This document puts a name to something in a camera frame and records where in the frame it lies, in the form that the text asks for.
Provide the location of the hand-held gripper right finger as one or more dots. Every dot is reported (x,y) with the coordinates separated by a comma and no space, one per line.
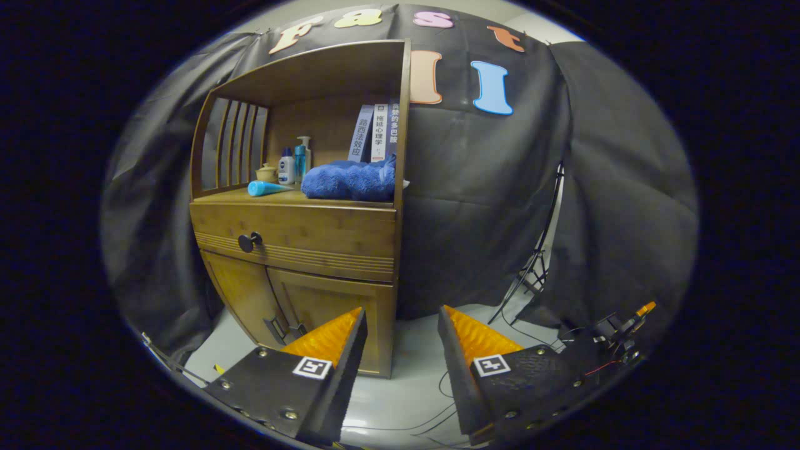
(459,375)

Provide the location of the black backdrop cloth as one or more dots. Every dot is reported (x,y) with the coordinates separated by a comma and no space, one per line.
(487,187)

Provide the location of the wooden drawer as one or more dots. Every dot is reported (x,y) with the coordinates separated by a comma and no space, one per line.
(325,231)

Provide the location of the dark blue spine book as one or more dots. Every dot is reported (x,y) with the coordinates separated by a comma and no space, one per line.
(393,131)

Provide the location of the wooden countertop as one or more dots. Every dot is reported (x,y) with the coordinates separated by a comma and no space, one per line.
(281,198)

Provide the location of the blue pump bottle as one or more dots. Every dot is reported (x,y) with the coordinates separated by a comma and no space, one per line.
(300,162)

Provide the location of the white bottle blue cap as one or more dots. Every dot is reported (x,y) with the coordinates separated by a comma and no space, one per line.
(286,169)

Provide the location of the white spine book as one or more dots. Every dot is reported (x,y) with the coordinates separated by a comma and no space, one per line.
(379,134)

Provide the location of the grey spine book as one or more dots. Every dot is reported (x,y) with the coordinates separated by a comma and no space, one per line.
(360,134)

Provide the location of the cream lidded teacup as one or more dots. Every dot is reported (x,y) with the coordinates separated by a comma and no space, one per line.
(267,174)

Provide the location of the blue folded towel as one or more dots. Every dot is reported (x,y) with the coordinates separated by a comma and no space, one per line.
(350,181)

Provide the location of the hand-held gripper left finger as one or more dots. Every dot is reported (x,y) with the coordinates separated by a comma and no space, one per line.
(349,375)

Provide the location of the black drawer knob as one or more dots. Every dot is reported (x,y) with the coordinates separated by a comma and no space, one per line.
(245,242)

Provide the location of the wooden cabinet door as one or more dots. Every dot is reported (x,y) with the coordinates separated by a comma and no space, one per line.
(240,294)
(325,297)

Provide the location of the black device with orange tip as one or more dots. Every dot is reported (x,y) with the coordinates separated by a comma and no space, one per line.
(615,328)

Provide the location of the wooden cabinet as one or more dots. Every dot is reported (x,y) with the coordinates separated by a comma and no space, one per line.
(325,69)

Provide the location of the blue gradient tube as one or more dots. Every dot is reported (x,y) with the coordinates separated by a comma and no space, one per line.
(265,188)

